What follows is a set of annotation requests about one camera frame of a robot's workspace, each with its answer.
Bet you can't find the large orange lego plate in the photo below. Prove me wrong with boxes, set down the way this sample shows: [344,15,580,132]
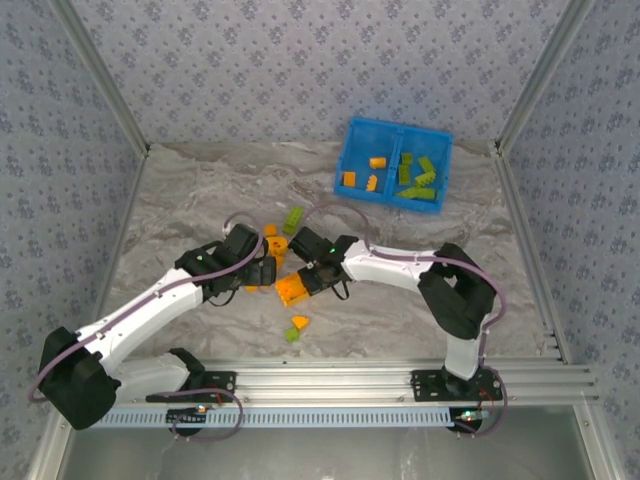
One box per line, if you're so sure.
[274,272,314,307]

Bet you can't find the orange lego brick with round hole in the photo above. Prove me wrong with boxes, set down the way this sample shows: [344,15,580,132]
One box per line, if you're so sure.
[264,235,290,259]

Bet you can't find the long green lego brick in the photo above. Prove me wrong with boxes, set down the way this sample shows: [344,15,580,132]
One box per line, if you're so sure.
[394,186,437,202]

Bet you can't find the blue two-compartment plastic bin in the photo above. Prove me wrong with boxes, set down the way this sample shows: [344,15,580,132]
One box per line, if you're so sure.
[333,116,455,216]

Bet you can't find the small black circuit board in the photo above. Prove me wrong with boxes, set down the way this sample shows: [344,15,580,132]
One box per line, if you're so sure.
[452,408,490,434]
[166,407,211,427]

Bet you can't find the horizontal aluminium frame rail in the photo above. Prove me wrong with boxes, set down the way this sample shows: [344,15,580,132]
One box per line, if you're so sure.
[59,357,600,407]

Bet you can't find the aluminium table side rail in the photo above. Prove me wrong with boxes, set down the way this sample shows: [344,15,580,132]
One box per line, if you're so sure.
[74,147,151,371]
[491,142,574,366]

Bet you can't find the slotted light-blue cable duct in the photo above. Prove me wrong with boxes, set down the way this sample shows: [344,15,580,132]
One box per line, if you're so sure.
[92,405,494,430]

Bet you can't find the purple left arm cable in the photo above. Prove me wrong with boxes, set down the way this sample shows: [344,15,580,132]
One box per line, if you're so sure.
[27,212,266,444]

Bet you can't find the aluminium corner post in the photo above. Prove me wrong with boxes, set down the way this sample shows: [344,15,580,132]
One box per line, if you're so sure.
[47,0,152,157]
[493,0,600,154]

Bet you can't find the aluminium frame leg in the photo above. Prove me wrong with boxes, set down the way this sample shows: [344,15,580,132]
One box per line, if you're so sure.
[572,403,629,480]
[24,424,76,480]

